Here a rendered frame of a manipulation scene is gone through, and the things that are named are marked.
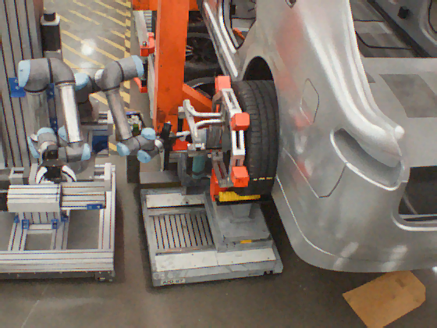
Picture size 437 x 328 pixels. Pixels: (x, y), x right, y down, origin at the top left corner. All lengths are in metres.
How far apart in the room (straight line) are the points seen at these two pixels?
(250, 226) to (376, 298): 0.93
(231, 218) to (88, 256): 0.93
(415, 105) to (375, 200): 1.36
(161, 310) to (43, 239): 0.83
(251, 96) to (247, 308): 1.29
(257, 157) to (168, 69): 0.86
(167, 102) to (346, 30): 1.43
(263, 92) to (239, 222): 0.95
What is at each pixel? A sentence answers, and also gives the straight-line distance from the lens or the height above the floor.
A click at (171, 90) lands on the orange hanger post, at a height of 0.88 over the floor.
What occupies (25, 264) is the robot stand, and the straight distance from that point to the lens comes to 3.21.
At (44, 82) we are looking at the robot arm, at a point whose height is 1.38.
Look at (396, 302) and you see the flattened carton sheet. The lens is 3.58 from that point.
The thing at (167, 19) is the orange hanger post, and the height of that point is 1.37.
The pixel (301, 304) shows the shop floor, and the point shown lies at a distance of 3.36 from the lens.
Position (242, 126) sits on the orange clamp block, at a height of 1.11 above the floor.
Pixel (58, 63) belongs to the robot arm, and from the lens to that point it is 2.45.
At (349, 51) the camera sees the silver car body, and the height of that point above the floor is 1.71.
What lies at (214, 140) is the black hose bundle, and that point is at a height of 1.01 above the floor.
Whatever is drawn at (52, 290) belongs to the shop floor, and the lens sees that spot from 3.33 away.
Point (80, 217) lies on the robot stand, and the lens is 3.40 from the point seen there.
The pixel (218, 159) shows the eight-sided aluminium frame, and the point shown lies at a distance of 3.20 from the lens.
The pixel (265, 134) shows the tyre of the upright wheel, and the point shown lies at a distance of 2.71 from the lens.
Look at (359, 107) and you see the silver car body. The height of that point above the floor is 1.64.
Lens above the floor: 2.68
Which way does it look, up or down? 41 degrees down
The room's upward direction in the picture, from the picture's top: 8 degrees clockwise
